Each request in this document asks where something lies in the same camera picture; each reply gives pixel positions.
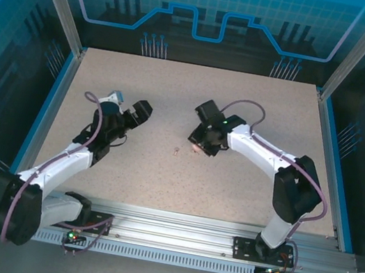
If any small lit circuit board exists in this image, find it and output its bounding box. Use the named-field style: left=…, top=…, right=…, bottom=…
left=63, top=228, right=88, bottom=247
left=256, top=263, right=289, bottom=273

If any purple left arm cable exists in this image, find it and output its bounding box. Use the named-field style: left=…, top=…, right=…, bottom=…
left=0, top=79, right=110, bottom=257

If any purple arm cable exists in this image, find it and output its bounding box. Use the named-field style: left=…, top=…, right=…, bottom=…
left=200, top=95, right=345, bottom=247
left=0, top=79, right=110, bottom=257

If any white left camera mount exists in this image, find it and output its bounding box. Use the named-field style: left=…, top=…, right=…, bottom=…
left=98, top=92, right=116, bottom=106

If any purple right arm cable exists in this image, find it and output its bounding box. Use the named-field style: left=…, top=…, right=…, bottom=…
left=200, top=95, right=345, bottom=247

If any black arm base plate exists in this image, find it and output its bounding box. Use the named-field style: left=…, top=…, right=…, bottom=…
left=231, top=235, right=299, bottom=270
left=72, top=207, right=116, bottom=236

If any aluminium mounting rail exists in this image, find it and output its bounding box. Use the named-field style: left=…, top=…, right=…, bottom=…
left=42, top=189, right=359, bottom=273

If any slotted grey cable tray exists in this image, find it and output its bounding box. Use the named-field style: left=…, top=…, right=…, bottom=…
left=31, top=226, right=258, bottom=273

